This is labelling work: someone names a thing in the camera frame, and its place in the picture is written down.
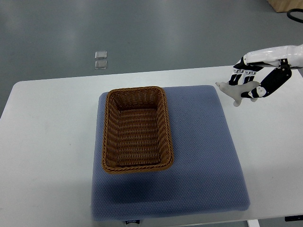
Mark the white table leg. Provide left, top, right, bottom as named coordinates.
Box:
left=247, top=219, right=260, bottom=227

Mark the clear floor plate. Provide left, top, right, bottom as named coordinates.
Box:
left=95, top=60, right=107, bottom=70
left=95, top=51, right=107, bottom=59

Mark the black mat label tag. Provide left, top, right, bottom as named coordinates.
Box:
left=125, top=220, right=140, bottom=227

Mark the lower clear floor plate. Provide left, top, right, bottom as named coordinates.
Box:
left=95, top=60, right=107, bottom=70

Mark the black cable loop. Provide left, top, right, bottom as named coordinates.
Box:
left=286, top=9, right=303, bottom=24

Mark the black table control panel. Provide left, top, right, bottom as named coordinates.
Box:
left=285, top=218, right=303, bottom=223

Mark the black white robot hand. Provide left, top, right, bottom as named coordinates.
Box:
left=228, top=45, right=303, bottom=99

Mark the brown wicker basket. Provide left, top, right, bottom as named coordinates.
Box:
left=101, top=86, right=174, bottom=174

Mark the wooden box corner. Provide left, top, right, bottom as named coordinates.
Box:
left=267, top=0, right=303, bottom=13

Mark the upper clear floor plate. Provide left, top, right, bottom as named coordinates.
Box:
left=95, top=51, right=107, bottom=59

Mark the blue quilted mat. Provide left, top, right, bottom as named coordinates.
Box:
left=91, top=85, right=250, bottom=221

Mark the white bear figurine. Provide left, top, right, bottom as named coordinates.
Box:
left=215, top=81, right=259, bottom=107

